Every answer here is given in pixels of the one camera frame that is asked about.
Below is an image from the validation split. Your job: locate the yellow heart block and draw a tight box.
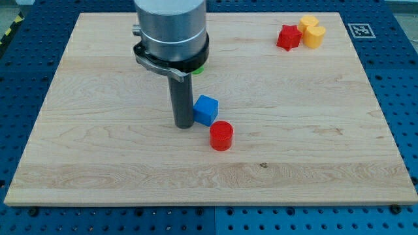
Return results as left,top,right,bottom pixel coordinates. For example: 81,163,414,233
303,26,327,49

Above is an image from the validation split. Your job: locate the green block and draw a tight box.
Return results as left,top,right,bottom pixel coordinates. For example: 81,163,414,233
192,66,204,75

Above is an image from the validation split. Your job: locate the yellow black hazard tape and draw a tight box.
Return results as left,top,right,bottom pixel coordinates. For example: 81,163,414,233
1,12,25,47

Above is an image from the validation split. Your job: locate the yellow cylinder block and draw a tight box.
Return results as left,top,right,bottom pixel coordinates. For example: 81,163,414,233
297,15,319,33

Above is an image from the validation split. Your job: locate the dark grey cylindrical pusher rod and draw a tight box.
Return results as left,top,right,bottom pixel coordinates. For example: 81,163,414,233
168,74,194,129

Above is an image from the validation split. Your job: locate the black clamp with metal lever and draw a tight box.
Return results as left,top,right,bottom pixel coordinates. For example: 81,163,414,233
132,25,210,82

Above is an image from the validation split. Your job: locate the blue cube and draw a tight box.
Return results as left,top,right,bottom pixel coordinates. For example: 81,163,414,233
193,95,219,127

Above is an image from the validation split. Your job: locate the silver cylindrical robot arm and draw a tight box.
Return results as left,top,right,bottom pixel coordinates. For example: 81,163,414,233
133,0,210,129

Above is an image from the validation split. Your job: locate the white fiducial marker tag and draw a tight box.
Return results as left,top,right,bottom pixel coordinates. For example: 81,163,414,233
348,23,376,39

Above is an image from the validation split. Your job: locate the red star block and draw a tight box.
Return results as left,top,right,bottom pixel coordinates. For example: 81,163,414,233
276,24,302,51

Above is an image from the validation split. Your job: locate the red cylinder block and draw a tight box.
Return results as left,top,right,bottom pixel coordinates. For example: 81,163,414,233
210,121,234,151

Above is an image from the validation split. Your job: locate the wooden board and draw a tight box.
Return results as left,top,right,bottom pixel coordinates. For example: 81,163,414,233
5,12,417,207

